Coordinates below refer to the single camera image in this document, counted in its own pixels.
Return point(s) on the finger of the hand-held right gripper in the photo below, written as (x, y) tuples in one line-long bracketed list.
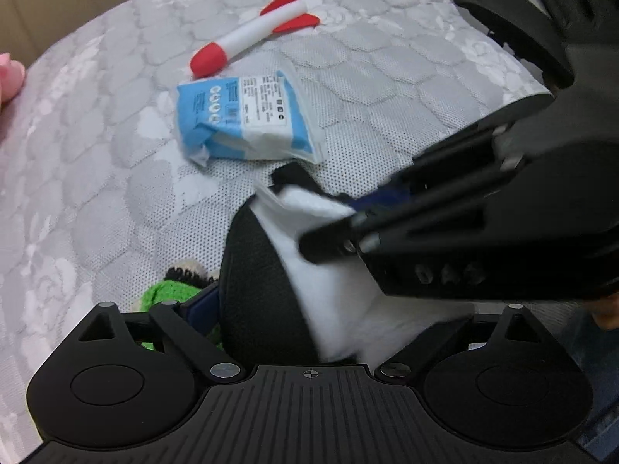
[(449, 164), (401, 229)]

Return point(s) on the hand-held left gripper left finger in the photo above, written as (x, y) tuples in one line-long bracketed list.
[(202, 307)]

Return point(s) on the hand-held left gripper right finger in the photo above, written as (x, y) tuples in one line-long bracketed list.
[(435, 343)]

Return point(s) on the white cloth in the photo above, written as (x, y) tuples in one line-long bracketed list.
[(338, 290)]

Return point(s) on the crochet doll green sweater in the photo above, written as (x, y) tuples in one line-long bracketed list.
[(167, 295)]

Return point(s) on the black office chair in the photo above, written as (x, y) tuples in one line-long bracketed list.
[(527, 24)]

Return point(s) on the person's leg in jeans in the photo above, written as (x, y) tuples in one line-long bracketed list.
[(599, 372)]

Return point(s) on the grey quilted mattress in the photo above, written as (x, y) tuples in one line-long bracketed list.
[(96, 164)]

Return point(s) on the blue white wipes packet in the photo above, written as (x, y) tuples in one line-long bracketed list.
[(251, 116)]

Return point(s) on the red white toy rocket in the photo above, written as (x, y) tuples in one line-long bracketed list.
[(246, 34)]

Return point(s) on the pink white plush toy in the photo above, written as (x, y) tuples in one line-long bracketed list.
[(9, 77)]

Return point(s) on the beige padded headboard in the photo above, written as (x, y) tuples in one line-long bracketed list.
[(43, 0)]

